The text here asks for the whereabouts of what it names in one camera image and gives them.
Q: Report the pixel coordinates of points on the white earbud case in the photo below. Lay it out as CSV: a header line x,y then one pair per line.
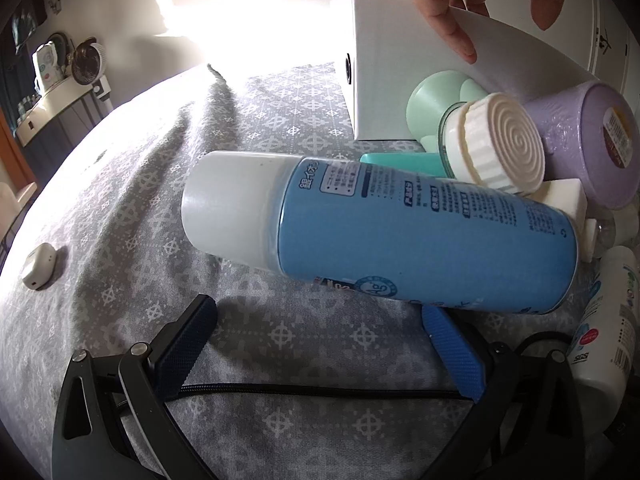
x,y
39,266

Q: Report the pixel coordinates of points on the mint green cup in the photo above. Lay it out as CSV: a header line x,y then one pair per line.
x,y
430,102

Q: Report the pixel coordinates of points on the white bottle with printed label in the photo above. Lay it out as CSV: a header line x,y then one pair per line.
x,y
607,320

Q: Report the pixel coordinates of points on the white side table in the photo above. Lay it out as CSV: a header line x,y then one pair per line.
x,y
55,102

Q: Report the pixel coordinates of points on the purple plastic cup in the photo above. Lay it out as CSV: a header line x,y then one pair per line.
x,y
565,115

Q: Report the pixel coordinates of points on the small clear bottle white cap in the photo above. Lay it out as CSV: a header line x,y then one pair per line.
x,y
589,240

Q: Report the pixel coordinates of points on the white rectangular block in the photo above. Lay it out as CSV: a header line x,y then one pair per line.
x,y
562,197

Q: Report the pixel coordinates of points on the grey patterned bedsheet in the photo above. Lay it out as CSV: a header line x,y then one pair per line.
x,y
150,210

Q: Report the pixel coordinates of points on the white door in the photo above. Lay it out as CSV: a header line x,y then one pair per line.
x,y
610,10

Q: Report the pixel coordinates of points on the white cardboard box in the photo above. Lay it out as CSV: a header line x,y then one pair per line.
x,y
390,60

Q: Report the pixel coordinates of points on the black and white fan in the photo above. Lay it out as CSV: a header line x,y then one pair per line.
x,y
87,62

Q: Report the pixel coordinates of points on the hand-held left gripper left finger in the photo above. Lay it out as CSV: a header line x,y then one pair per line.
x,y
185,345

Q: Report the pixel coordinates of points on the blue spray can white cap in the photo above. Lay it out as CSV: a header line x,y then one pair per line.
x,y
400,240

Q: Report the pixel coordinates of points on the dark door ornament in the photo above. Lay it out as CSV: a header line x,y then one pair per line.
x,y
606,40

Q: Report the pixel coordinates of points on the glass jar white ribbed lid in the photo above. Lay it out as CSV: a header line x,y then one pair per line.
x,y
500,145

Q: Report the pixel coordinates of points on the teal rectangular box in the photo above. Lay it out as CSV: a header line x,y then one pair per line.
x,y
400,162

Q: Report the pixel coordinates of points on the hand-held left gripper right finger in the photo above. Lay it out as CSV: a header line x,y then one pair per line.
x,y
455,355

